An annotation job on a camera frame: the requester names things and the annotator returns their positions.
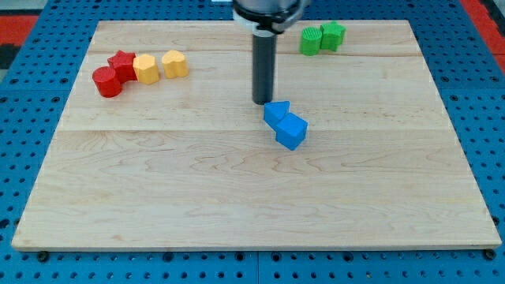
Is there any blue cube block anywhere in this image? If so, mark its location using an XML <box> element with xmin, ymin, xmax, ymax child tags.
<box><xmin>275</xmin><ymin>113</ymin><xmax>308</xmax><ymax>151</ymax></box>

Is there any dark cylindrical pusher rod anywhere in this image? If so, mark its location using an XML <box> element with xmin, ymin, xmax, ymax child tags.
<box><xmin>252</xmin><ymin>35</ymin><xmax>277</xmax><ymax>105</ymax></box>

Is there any red star block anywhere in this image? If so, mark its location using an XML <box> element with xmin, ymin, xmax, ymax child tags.
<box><xmin>107</xmin><ymin>50</ymin><xmax>137</xmax><ymax>84</ymax></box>

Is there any yellow hexagon block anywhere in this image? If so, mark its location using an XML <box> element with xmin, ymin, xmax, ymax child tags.
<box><xmin>133</xmin><ymin>54</ymin><xmax>160</xmax><ymax>84</ymax></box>

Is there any yellow heart block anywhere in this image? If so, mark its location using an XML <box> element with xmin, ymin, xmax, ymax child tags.
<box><xmin>162</xmin><ymin>50</ymin><xmax>189</xmax><ymax>79</ymax></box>

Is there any green cylinder block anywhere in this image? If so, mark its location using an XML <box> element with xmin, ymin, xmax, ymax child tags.
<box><xmin>299</xmin><ymin>27</ymin><xmax>322</xmax><ymax>56</ymax></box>

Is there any green star block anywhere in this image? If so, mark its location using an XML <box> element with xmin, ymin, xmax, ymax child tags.
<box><xmin>320</xmin><ymin>21</ymin><xmax>346</xmax><ymax>51</ymax></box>

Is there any wooden board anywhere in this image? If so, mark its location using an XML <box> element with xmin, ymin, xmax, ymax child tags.
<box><xmin>12</xmin><ymin>21</ymin><xmax>502</xmax><ymax>252</ymax></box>

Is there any blue triangle block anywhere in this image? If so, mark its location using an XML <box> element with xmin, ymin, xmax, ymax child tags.
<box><xmin>263</xmin><ymin>101</ymin><xmax>290</xmax><ymax>130</ymax></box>

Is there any red cylinder block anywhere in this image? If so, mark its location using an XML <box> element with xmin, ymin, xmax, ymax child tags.
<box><xmin>92</xmin><ymin>66</ymin><xmax>122</xmax><ymax>98</ymax></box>

